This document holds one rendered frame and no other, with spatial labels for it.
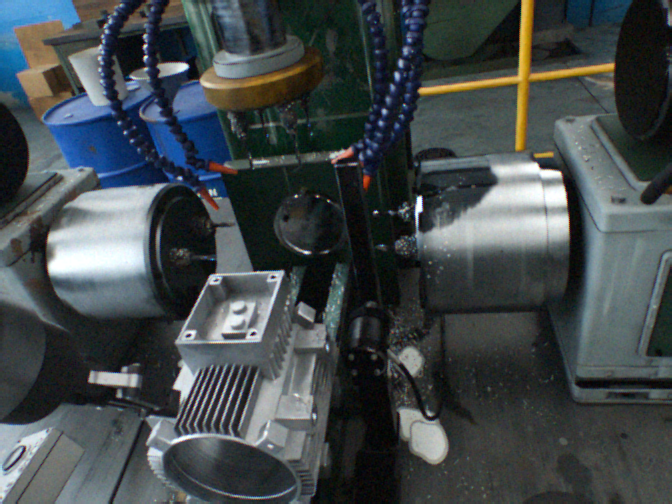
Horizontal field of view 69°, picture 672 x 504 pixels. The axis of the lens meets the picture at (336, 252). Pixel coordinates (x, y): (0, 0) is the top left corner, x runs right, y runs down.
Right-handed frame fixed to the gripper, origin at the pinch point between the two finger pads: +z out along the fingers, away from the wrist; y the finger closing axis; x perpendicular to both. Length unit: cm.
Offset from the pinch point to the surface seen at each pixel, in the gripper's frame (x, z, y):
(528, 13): -204, 144, -78
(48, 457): 5.9, 2.3, 13.5
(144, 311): -16.9, 22.4, 19.2
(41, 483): 8.5, 1.8, 13.2
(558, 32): -389, 343, -150
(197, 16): -65, 7, 9
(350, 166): -27.4, 0.6, -20.0
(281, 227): -35.9, 31.9, -0.2
